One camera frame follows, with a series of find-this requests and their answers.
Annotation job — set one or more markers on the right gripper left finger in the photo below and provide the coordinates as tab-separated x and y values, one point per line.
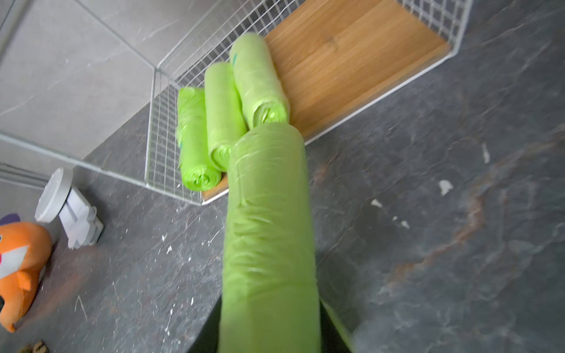
207	341

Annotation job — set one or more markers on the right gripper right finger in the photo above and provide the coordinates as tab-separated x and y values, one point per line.
335	337

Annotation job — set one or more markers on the green roll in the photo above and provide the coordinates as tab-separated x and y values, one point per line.
261	92
270	298
225	121
198	173

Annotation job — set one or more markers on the tiger striped small toy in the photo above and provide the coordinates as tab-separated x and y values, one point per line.
38	347

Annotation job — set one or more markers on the orange shark plush toy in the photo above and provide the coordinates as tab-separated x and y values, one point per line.
25	250

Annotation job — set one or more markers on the white folding stand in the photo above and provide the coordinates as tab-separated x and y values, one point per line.
61	200

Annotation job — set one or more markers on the white three-tier wire shelf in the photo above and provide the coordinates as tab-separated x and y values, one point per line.
333	58

